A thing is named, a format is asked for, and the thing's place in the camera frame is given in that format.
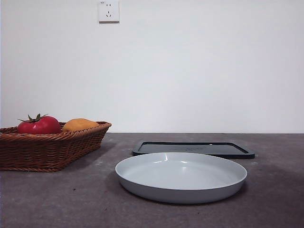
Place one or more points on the red tomato with green stem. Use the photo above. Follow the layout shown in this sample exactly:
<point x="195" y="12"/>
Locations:
<point x="40" y="126"/>

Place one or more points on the grey round plate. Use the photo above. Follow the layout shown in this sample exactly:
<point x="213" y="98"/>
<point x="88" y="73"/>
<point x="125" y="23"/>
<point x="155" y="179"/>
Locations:
<point x="180" y="175"/>

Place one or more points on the black rectangular tray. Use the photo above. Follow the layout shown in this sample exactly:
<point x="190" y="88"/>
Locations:
<point x="213" y="148"/>

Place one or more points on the round orange-yellow fruit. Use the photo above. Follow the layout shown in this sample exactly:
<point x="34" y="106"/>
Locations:
<point x="79" y="124"/>

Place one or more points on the brown wicker basket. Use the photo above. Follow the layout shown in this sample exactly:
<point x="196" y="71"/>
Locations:
<point x="47" y="152"/>

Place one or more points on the white wall power socket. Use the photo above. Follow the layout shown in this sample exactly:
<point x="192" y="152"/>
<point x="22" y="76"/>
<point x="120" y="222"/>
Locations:
<point x="109" y="12"/>

